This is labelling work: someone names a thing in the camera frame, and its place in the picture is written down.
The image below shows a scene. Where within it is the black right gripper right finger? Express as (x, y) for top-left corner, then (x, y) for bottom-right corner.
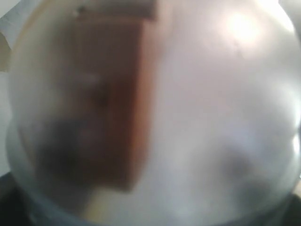
(280, 190), (301, 226)

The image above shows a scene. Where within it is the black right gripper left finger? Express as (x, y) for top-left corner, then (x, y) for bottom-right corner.
(0, 173), (37, 226)

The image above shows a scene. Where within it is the clear domed shaker lid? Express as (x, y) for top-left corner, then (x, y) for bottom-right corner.
(6, 0), (301, 226)

